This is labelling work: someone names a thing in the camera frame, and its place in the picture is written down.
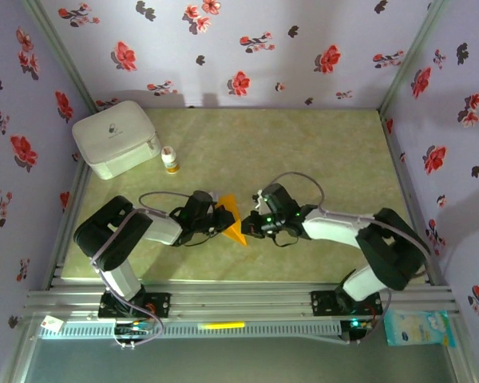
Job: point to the yellow sticker strip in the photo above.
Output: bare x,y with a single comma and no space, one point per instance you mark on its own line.
221,325

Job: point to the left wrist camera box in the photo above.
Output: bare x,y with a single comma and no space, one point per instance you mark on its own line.
214,196

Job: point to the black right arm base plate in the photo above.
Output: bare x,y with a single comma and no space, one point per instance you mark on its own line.
323,303

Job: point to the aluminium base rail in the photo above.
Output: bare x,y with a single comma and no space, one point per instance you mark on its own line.
243,297

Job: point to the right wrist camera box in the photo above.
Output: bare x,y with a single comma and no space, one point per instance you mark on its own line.
258,201

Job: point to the aluminium corner post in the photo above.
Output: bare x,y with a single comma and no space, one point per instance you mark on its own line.
63,56
411,56

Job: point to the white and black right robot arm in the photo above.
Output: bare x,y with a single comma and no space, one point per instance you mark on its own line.
391,255

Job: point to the white paper tag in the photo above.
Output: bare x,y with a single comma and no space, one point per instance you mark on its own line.
52,323

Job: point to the blue wet wipes pack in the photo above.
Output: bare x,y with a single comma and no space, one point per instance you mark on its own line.
419,329

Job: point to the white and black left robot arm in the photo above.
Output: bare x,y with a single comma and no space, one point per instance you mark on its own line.
108,235

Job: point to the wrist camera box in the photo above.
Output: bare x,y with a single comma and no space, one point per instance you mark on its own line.
258,201
214,196

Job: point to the orange paper sheet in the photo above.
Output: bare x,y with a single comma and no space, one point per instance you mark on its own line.
235,235

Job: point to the white zippered pouch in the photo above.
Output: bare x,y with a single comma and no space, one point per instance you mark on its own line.
112,131

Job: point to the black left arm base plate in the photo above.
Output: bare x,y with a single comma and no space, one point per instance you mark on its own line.
159,305

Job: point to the white pill bottle orange label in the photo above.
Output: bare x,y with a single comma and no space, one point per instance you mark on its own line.
170,159

